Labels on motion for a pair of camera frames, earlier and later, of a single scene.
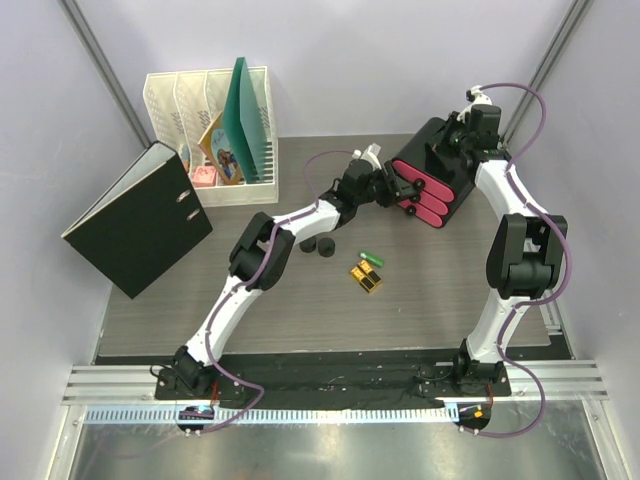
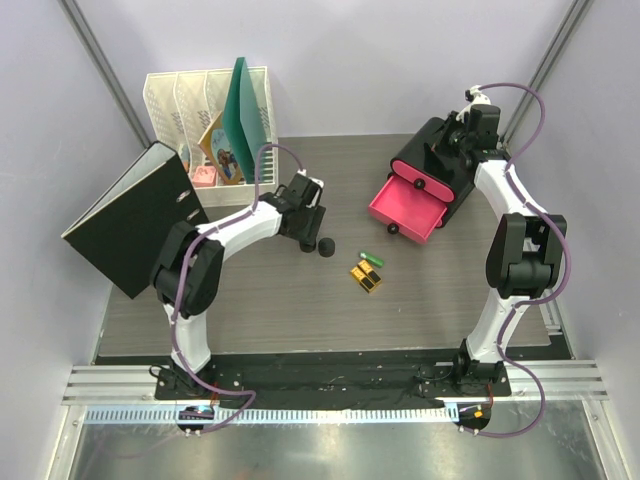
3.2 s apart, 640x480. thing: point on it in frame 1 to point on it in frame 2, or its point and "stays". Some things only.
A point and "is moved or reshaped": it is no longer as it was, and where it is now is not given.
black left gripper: (397, 184) to (308, 235)
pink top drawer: (432, 185) stays
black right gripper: (452, 124) stays
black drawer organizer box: (449, 168) stays
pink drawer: (432, 202) is moved or reshaped
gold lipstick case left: (363, 279) stays
